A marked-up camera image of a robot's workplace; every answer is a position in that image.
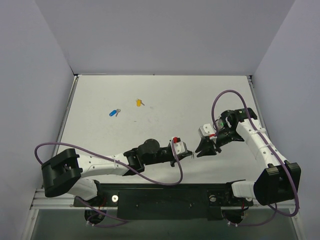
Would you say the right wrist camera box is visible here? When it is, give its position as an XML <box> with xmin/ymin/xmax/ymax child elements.
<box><xmin>198</xmin><ymin>123</ymin><xmax>216</xmax><ymax>139</ymax></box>

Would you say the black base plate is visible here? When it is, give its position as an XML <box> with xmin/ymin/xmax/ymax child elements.
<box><xmin>88</xmin><ymin>183</ymin><xmax>253</xmax><ymax>221</ymax></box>

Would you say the yellow tag key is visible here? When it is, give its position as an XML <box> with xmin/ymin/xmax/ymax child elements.
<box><xmin>136</xmin><ymin>99</ymin><xmax>145</xmax><ymax>107</ymax></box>

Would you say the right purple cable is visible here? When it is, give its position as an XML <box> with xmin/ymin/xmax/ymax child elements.
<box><xmin>211</xmin><ymin>89</ymin><xmax>301</xmax><ymax>227</ymax></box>

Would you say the blue tag key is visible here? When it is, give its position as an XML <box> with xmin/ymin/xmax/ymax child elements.
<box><xmin>109</xmin><ymin>108</ymin><xmax>121</xmax><ymax>117</ymax></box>

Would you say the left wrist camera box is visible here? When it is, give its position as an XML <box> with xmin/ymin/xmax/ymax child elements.
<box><xmin>170</xmin><ymin>136</ymin><xmax>188</xmax><ymax>155</ymax></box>

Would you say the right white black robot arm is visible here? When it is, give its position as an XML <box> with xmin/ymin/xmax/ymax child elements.
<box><xmin>195</xmin><ymin>108</ymin><xmax>301</xmax><ymax>206</ymax></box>

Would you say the aluminium frame rail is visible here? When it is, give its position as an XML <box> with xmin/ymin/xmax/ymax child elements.
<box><xmin>29</xmin><ymin>188</ymin><xmax>118</xmax><ymax>210</ymax></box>

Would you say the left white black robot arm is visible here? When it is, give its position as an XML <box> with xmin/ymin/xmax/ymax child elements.
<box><xmin>41</xmin><ymin>137</ymin><xmax>193</xmax><ymax>206</ymax></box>

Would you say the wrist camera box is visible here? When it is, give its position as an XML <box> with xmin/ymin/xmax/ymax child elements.
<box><xmin>198</xmin><ymin>123</ymin><xmax>216</xmax><ymax>139</ymax></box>
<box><xmin>170</xmin><ymin>136</ymin><xmax>188</xmax><ymax>155</ymax></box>

